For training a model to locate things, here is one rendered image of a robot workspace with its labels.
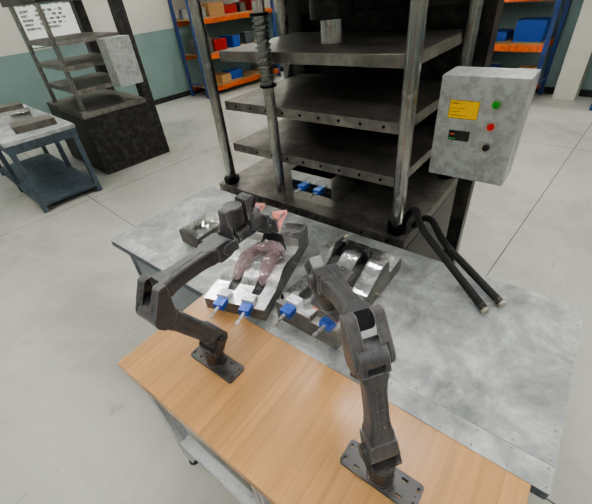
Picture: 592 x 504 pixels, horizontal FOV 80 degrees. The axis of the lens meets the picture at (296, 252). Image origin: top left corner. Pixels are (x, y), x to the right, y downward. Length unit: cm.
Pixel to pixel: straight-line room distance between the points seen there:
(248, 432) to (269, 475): 13
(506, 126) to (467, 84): 21
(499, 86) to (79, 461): 248
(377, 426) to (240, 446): 41
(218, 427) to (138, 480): 101
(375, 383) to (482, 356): 59
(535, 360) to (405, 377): 41
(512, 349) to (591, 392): 114
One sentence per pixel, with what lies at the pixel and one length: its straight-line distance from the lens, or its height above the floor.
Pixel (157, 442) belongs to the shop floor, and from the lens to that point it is 216.
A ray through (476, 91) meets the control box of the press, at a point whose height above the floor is 142.
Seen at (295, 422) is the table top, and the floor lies 80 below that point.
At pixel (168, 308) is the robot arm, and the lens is 95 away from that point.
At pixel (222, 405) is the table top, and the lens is 118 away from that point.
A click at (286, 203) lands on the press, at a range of 207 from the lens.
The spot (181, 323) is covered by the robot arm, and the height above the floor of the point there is 108.
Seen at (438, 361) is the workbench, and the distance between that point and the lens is 126.
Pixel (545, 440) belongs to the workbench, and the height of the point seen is 80.
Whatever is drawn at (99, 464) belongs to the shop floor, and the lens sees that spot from 224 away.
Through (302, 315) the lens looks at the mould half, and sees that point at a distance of 122.
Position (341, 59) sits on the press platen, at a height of 152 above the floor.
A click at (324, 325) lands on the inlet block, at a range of 113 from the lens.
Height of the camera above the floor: 179
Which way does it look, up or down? 37 degrees down
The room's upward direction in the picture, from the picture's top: 6 degrees counter-clockwise
